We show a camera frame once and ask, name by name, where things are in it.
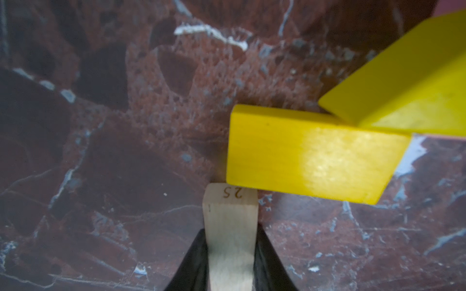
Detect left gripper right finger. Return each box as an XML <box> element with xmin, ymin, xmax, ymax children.
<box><xmin>254</xmin><ymin>224</ymin><xmax>298</xmax><ymax>291</ymax></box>

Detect natural wood block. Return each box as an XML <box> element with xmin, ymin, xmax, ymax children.
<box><xmin>202</xmin><ymin>183</ymin><xmax>258</xmax><ymax>291</ymax></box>

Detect yellow rectangular block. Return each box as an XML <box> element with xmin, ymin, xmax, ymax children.
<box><xmin>226</xmin><ymin>104</ymin><xmax>411</xmax><ymax>205</ymax></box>

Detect yellow triangular block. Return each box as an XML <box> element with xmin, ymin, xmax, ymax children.
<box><xmin>319</xmin><ymin>10</ymin><xmax>466</xmax><ymax>137</ymax></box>

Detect pink rectangular block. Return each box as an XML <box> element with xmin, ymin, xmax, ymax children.
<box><xmin>432</xmin><ymin>0</ymin><xmax>466</xmax><ymax>17</ymax></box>

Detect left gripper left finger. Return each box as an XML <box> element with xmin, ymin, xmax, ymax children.
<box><xmin>165</xmin><ymin>229</ymin><xmax>209</xmax><ymax>291</ymax></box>

